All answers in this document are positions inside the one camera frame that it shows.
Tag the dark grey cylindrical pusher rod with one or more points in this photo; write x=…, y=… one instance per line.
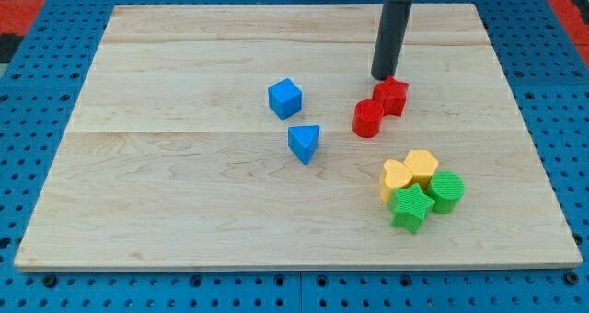
x=390, y=36

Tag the red star block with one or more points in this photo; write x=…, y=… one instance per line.
x=391, y=94

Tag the yellow hexagon block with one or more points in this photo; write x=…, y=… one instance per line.
x=422, y=164

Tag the green star block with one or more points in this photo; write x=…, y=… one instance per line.
x=410, y=207

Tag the red cylinder block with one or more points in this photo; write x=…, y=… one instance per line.
x=367, y=118

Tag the blue cube block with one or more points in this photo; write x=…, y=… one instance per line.
x=285, y=98

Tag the blue triangle block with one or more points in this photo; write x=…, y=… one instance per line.
x=303, y=141

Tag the yellow heart block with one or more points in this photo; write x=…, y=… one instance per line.
x=394, y=175

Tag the green cylinder block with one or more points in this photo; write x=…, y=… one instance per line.
x=447, y=189

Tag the wooden board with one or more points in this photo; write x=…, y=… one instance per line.
x=173, y=161

